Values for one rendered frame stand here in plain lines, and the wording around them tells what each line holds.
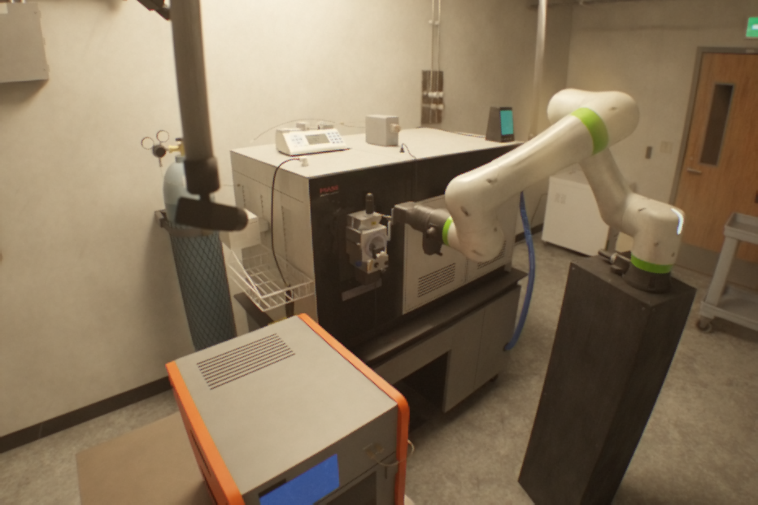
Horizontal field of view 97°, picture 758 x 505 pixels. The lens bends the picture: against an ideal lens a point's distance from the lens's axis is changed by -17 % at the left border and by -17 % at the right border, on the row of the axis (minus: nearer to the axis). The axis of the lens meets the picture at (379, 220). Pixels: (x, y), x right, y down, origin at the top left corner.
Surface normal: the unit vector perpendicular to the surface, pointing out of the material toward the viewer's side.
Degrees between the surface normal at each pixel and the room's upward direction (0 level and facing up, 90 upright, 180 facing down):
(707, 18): 90
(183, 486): 0
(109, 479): 0
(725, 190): 90
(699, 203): 90
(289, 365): 0
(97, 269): 90
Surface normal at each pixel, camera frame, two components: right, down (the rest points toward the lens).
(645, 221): -0.97, 0.06
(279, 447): 0.00, -0.94
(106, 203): 0.63, 0.26
